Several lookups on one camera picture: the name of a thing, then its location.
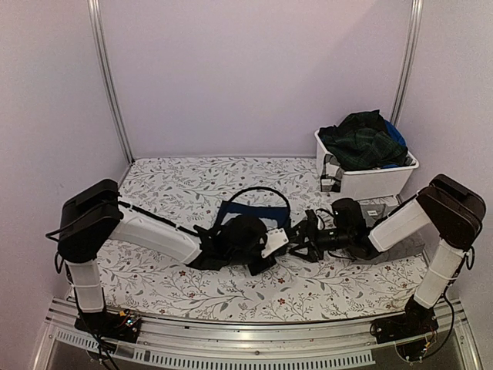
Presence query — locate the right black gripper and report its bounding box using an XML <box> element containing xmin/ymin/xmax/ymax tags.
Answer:
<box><xmin>289</xmin><ymin>220</ymin><xmax>352</xmax><ymax>263</ymax></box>

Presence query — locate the grey button shirt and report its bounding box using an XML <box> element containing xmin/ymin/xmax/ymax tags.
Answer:
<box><xmin>347</xmin><ymin>202</ymin><xmax>424</xmax><ymax>264</ymax></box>

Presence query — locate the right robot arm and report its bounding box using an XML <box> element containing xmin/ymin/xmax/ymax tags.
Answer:
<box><xmin>289</xmin><ymin>174</ymin><xmax>487</xmax><ymax>336</ymax></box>

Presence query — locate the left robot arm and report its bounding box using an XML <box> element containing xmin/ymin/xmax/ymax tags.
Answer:
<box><xmin>45</xmin><ymin>179</ymin><xmax>287</xmax><ymax>335</ymax></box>

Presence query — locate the white laundry basket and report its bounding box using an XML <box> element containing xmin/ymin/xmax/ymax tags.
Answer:
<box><xmin>314</xmin><ymin>130</ymin><xmax>419</xmax><ymax>200</ymax></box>

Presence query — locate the black white checkered garment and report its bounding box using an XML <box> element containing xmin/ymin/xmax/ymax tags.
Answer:
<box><xmin>320</xmin><ymin>154</ymin><xmax>344</xmax><ymax>193</ymax></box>

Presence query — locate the floral tablecloth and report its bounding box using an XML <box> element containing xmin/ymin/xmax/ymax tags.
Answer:
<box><xmin>98</xmin><ymin>157</ymin><xmax>427</xmax><ymax>322</ymax></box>

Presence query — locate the dark green plaid garment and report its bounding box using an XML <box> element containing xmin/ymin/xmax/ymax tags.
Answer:
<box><xmin>317</xmin><ymin>109</ymin><xmax>410</xmax><ymax>171</ymax></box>

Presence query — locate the light blue garment in basket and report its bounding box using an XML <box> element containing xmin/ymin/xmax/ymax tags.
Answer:
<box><xmin>384</xmin><ymin>120</ymin><xmax>407</xmax><ymax>146</ymax></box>

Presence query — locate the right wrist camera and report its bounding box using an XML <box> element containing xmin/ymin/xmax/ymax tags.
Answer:
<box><xmin>305</xmin><ymin>209</ymin><xmax>324</xmax><ymax>230</ymax></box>

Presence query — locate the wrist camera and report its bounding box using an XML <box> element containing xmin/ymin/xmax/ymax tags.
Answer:
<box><xmin>305</xmin><ymin>209</ymin><xmax>324</xmax><ymax>230</ymax></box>
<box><xmin>261</xmin><ymin>228</ymin><xmax>289</xmax><ymax>258</ymax></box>

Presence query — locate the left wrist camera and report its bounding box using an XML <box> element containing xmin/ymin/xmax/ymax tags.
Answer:
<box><xmin>261</xmin><ymin>228</ymin><xmax>289</xmax><ymax>258</ymax></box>

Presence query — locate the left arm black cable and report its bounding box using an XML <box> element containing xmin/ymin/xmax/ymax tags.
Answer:
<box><xmin>221</xmin><ymin>186</ymin><xmax>293</xmax><ymax>232</ymax></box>

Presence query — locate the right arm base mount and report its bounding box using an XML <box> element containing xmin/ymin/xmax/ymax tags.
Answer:
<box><xmin>370</xmin><ymin>297</ymin><xmax>438</xmax><ymax>344</ymax></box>

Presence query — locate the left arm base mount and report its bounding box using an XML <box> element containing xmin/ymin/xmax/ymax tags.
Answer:
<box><xmin>75</xmin><ymin>309</ymin><xmax>142</xmax><ymax>343</ymax></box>

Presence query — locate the left aluminium corner post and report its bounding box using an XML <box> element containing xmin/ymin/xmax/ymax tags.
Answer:
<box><xmin>87</xmin><ymin>0</ymin><xmax>135</xmax><ymax>166</ymax></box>

